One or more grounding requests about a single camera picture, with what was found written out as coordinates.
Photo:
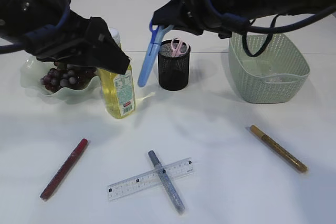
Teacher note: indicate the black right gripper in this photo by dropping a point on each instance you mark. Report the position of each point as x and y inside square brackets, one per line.
[196, 16]

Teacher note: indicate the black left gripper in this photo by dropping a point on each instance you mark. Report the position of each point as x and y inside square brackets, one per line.
[64, 36]

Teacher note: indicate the blue scissors with sheath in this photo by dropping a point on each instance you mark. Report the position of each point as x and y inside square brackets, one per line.
[152, 51]

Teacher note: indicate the pink scissors purple sheath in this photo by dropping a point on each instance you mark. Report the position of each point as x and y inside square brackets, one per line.
[178, 47]

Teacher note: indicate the yellow tea drink bottle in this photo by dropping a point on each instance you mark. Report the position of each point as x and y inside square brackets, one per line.
[118, 92]

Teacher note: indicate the purple artificial grape bunch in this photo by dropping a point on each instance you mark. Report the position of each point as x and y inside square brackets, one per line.
[63, 75]

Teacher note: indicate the clear plastic sheet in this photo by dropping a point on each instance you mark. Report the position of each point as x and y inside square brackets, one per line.
[269, 75]

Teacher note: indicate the red glitter marker pen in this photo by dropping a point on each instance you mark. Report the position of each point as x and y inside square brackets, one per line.
[64, 170]

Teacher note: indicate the clear plastic ruler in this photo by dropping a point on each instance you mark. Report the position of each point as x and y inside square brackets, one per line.
[149, 179]

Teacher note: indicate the gold glitter marker pen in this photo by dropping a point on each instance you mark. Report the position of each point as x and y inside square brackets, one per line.
[279, 150]

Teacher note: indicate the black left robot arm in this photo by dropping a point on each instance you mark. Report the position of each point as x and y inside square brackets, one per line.
[17, 18]

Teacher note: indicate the black mesh pen holder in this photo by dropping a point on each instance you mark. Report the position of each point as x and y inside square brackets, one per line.
[173, 72]

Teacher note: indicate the pale green wavy glass plate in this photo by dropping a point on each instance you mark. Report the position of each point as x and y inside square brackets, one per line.
[33, 70]

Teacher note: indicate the green plastic woven basket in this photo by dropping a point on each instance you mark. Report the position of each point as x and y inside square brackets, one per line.
[284, 57]

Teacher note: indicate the silver glitter marker pen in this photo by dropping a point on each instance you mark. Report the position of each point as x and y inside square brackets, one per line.
[167, 183]

